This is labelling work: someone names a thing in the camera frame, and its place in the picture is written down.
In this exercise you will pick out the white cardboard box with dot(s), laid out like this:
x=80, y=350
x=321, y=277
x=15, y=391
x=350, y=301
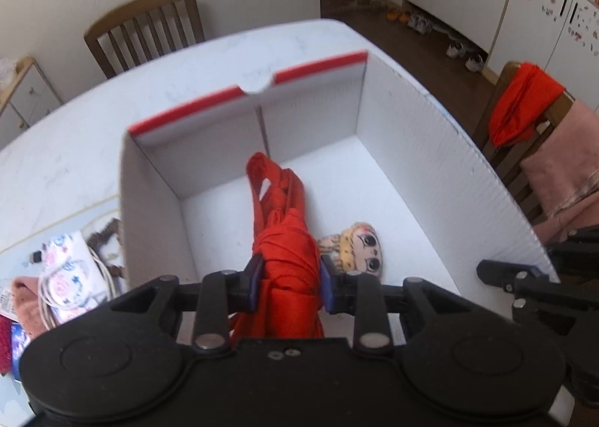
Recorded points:
x=421, y=165

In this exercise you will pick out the wooden slat-back chair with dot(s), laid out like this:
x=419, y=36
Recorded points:
x=140, y=6

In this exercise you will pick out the pink fringed scarf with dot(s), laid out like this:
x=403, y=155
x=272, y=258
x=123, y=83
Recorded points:
x=571, y=169

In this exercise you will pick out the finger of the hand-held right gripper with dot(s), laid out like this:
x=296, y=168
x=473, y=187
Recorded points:
x=507, y=277

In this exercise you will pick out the white cabinet with stickers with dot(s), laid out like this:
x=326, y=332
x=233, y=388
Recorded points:
x=538, y=20

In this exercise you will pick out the pink knit hat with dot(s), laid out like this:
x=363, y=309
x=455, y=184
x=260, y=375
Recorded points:
x=28, y=305

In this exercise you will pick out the white sneakers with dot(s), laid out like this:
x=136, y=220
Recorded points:
x=419, y=23

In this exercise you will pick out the red umbrella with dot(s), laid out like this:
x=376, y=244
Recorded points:
x=285, y=263

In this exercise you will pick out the white floral pouch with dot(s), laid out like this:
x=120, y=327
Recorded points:
x=70, y=263

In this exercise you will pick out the doll head plush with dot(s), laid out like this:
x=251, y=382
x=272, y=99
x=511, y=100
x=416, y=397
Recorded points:
x=360, y=244

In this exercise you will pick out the wooden chair with dark seat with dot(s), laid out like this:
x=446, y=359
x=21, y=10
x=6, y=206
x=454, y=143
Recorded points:
x=505, y=165

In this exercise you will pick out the orange slippers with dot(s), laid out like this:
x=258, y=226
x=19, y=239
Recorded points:
x=395, y=14

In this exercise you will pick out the white sneaker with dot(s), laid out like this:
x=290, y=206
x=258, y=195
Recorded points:
x=475, y=63
x=456, y=50

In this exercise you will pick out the blue tissue pack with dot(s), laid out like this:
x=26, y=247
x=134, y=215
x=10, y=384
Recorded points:
x=19, y=352

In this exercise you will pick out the low wood-trimmed white cabinet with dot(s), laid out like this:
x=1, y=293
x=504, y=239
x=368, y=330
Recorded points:
x=28, y=95

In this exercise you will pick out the red cloth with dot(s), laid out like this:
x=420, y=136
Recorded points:
x=524, y=99

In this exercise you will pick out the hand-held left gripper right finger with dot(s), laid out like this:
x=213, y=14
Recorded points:
x=327, y=282

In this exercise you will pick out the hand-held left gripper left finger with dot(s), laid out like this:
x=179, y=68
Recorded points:
x=255, y=282

